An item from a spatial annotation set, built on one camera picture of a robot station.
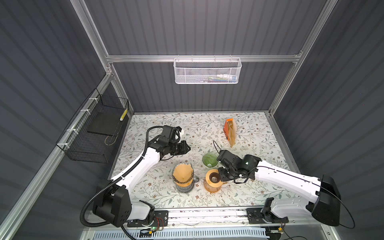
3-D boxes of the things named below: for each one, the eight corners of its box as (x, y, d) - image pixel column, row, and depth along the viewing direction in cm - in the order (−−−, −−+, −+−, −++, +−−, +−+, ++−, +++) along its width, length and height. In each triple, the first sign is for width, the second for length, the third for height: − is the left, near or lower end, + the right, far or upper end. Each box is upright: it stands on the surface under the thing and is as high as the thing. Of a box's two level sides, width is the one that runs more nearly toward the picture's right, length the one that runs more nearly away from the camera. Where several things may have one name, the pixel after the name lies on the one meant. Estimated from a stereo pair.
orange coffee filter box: (228, 147, 103) (231, 138, 95) (222, 128, 113) (224, 118, 105) (237, 146, 103) (241, 137, 95) (230, 127, 114) (233, 117, 106)
